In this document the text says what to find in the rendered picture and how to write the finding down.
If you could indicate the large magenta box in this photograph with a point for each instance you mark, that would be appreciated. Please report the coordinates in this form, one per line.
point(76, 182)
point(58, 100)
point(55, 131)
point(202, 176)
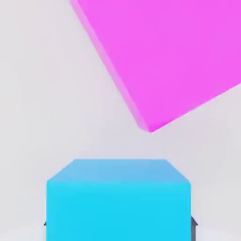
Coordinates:
point(165, 62)

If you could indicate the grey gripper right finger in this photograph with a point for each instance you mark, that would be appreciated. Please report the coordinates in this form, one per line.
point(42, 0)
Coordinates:
point(193, 229)

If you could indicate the small cyan cube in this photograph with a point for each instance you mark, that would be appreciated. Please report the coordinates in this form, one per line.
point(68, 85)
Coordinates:
point(118, 207)

